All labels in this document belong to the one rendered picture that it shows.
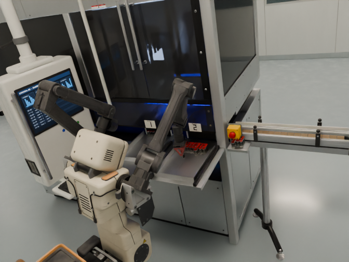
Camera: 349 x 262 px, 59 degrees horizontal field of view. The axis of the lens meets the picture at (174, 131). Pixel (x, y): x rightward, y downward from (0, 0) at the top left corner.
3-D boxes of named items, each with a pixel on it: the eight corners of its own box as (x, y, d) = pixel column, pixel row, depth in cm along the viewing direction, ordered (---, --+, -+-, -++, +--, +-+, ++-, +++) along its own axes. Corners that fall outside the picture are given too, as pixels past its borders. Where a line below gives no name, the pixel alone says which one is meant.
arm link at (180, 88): (174, 69, 134) (196, 77, 133) (176, 79, 147) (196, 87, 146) (133, 164, 127) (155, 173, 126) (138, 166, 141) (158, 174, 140)
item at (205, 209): (105, 149, 406) (84, 87, 366) (264, 169, 312) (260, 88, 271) (49, 199, 330) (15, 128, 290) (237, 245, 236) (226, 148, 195)
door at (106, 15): (96, 96, 225) (69, 12, 198) (150, 97, 204) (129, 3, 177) (95, 96, 225) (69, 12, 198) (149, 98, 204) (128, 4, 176)
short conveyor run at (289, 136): (230, 145, 204) (228, 125, 197) (237, 134, 216) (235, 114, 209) (349, 157, 173) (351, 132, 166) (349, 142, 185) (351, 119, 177)
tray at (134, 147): (144, 134, 232) (143, 130, 230) (175, 137, 220) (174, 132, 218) (119, 159, 206) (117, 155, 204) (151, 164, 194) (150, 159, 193)
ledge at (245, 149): (233, 140, 207) (233, 137, 206) (252, 141, 201) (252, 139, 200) (227, 151, 196) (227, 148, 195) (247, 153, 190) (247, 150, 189)
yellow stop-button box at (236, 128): (231, 132, 196) (230, 122, 192) (242, 133, 193) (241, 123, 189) (227, 139, 190) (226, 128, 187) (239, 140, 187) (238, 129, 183)
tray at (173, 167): (178, 146, 208) (178, 141, 206) (215, 149, 196) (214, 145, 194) (154, 176, 182) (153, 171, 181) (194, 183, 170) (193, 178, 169)
